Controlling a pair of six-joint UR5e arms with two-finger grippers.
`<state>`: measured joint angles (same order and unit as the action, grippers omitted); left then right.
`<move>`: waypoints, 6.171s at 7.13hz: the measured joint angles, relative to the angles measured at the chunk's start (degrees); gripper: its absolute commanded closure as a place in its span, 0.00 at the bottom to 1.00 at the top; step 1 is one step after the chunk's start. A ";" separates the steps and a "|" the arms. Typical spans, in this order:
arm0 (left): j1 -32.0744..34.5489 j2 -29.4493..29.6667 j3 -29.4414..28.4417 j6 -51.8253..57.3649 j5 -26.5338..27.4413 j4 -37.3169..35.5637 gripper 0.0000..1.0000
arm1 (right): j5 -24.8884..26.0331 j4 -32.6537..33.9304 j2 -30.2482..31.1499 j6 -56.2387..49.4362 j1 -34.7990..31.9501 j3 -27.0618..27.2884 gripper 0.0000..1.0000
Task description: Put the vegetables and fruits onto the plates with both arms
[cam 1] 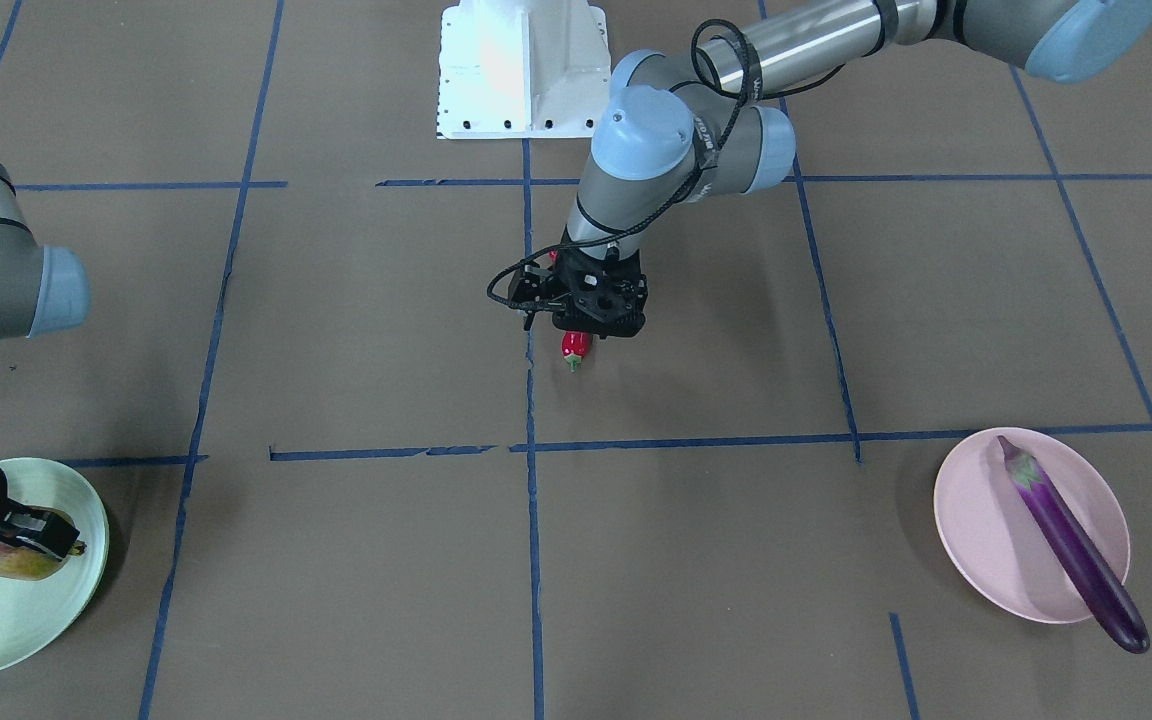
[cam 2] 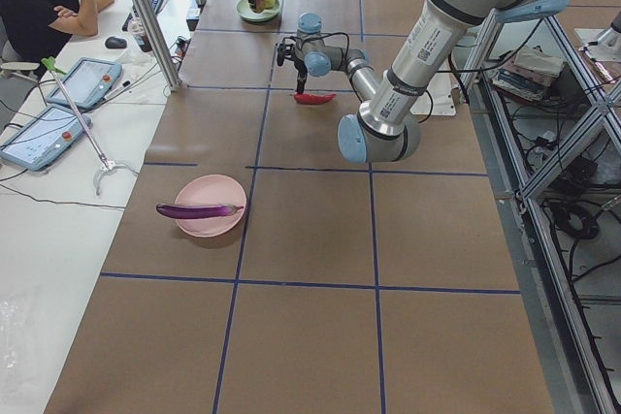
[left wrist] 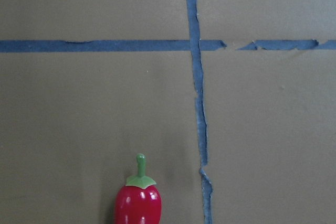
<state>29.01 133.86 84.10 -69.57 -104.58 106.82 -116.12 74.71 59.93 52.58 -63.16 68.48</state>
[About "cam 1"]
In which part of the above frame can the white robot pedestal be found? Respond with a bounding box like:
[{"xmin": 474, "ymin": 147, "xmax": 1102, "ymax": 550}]
[{"xmin": 435, "ymin": 1, "xmax": 612, "ymax": 141}]

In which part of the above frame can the pink plate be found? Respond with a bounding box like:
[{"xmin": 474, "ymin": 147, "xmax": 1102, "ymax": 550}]
[{"xmin": 933, "ymin": 427, "xmax": 1132, "ymax": 624}]

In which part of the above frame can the red chili pepper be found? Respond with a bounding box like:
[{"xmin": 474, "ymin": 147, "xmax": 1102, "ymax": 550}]
[{"xmin": 548, "ymin": 250, "xmax": 593, "ymax": 373}]

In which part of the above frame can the purple eggplant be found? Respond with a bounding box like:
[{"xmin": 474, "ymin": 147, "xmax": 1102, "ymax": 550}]
[{"xmin": 995, "ymin": 435, "xmax": 1151, "ymax": 653}]

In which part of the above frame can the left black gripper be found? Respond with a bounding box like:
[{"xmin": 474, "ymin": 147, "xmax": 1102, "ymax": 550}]
[{"xmin": 511, "ymin": 249, "xmax": 647, "ymax": 338}]

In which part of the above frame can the green plate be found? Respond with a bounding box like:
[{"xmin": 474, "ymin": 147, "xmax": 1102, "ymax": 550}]
[{"xmin": 0, "ymin": 457, "xmax": 109, "ymax": 670}]

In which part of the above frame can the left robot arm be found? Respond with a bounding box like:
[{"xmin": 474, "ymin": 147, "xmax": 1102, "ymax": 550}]
[{"xmin": 486, "ymin": 1, "xmax": 1152, "ymax": 338}]

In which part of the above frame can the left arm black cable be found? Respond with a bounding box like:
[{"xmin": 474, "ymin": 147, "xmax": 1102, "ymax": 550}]
[{"xmin": 486, "ymin": 18, "xmax": 847, "ymax": 313}]

